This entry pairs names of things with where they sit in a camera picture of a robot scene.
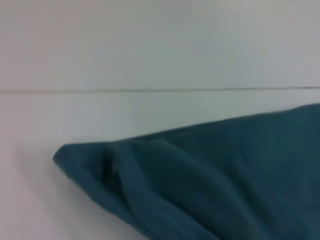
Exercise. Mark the teal t-shirt with FREE print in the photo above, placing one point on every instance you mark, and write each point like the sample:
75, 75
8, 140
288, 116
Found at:
212, 175

